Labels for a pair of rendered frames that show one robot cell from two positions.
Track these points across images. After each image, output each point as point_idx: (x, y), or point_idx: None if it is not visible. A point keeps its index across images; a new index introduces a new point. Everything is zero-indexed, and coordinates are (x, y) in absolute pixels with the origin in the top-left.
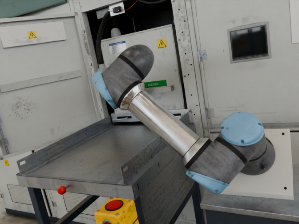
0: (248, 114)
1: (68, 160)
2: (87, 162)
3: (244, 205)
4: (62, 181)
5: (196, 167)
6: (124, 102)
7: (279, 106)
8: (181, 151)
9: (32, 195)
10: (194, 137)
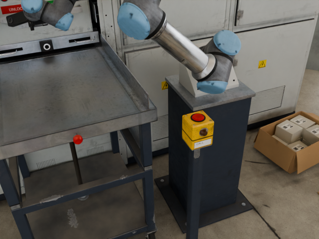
0: (229, 31)
1: (25, 113)
2: (62, 107)
3: (219, 98)
4: (68, 132)
5: (214, 77)
6: (159, 32)
7: (183, 21)
8: (201, 67)
9: (2, 169)
10: (205, 54)
